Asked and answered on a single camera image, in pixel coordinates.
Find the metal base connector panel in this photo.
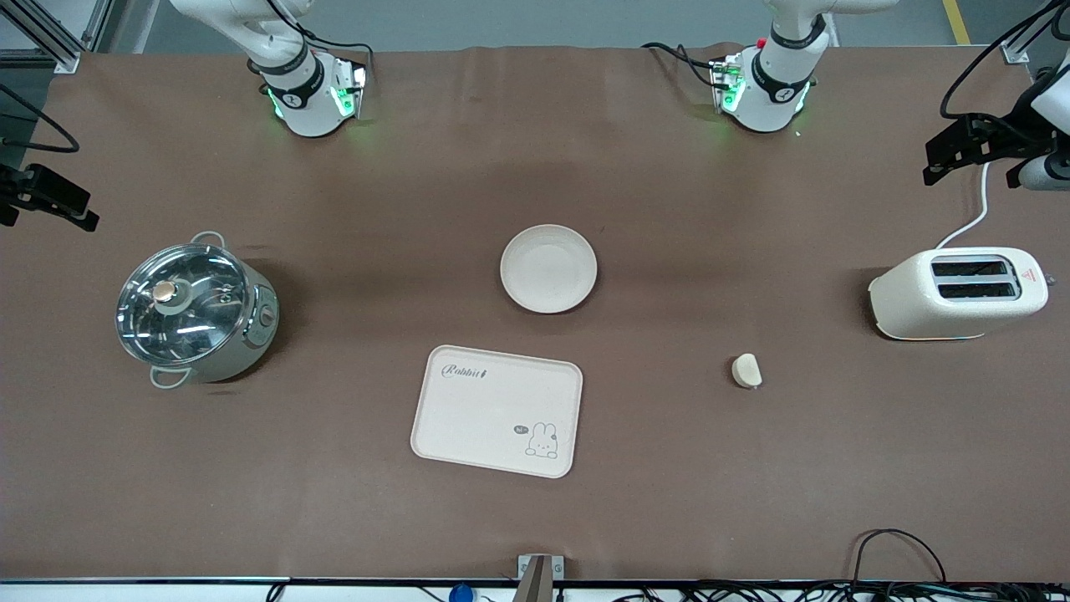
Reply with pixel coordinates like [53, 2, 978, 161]
[710, 54, 747, 115]

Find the black base cable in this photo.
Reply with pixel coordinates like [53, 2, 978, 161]
[266, 0, 374, 84]
[641, 42, 721, 89]

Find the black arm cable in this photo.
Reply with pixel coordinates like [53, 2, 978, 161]
[0, 82, 81, 155]
[940, 0, 1070, 122]

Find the steel electric cooking pot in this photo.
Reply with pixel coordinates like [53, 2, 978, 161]
[115, 232, 281, 390]

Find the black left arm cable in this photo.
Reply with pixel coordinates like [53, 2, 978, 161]
[940, 0, 1070, 122]

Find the cream two-slot toaster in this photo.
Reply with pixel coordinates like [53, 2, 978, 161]
[868, 247, 1059, 342]

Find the white toaster power cable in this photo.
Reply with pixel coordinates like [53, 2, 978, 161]
[935, 161, 992, 250]

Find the brown table cloth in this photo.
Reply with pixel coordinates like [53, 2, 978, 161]
[0, 43, 1070, 583]

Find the cream round plate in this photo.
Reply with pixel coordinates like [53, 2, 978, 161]
[500, 224, 599, 315]

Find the black looped cable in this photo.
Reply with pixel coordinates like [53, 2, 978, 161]
[851, 528, 948, 586]

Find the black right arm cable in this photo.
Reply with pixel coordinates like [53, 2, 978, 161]
[0, 82, 81, 155]

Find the aluminium frame profile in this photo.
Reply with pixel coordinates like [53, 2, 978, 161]
[0, 0, 114, 74]
[1001, 0, 1070, 64]

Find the grey metal mount bracket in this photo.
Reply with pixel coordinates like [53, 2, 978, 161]
[517, 554, 565, 602]

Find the glass pot lid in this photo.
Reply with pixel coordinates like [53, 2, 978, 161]
[115, 242, 252, 369]

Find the cream rabbit print tray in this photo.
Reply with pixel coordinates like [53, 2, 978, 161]
[410, 344, 583, 479]

